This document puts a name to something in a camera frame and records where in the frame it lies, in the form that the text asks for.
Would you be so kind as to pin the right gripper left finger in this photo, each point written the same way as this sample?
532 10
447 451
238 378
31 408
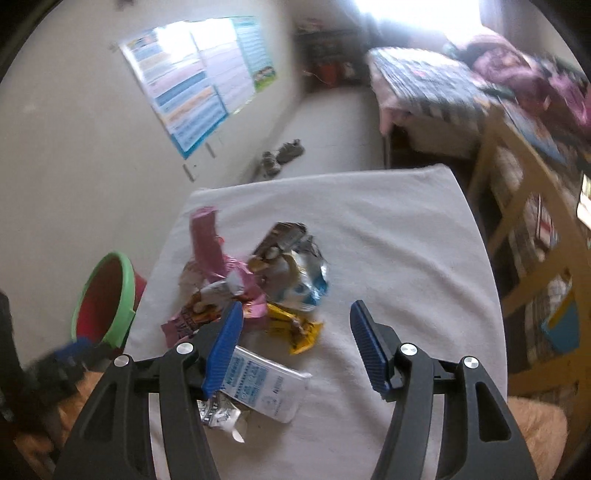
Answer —
111 436

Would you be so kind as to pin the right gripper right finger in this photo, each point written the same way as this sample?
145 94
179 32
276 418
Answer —
481 438

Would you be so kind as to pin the white blue milk carton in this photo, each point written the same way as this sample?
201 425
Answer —
267 387

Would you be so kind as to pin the green red trash bin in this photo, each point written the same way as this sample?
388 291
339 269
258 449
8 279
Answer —
108 302

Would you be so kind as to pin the orange fuzzy cushion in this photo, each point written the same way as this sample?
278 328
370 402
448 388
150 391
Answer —
545 429

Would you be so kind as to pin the crumpled silver foil wrapper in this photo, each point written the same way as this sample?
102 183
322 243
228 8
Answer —
220 413

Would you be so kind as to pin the pink snack bag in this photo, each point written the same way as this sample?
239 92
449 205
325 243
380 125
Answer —
212 280

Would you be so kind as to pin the yellow snack wrapper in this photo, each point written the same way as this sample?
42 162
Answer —
298 330

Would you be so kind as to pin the blue white foil bag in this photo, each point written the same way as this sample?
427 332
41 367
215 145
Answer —
296 277

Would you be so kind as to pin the yellow wooden chair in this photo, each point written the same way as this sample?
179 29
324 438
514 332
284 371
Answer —
547 308

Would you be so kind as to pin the black gold packet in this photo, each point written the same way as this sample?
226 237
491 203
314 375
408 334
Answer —
278 241

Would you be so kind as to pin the grey shoe left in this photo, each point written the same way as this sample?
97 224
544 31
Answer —
268 167

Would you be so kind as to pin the bed with patterned quilt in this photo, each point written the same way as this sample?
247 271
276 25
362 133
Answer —
440 101

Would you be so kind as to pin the dark storage shelf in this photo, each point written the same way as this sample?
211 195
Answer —
332 58

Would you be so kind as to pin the wall poster chart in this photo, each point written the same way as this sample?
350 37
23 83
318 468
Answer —
195 74

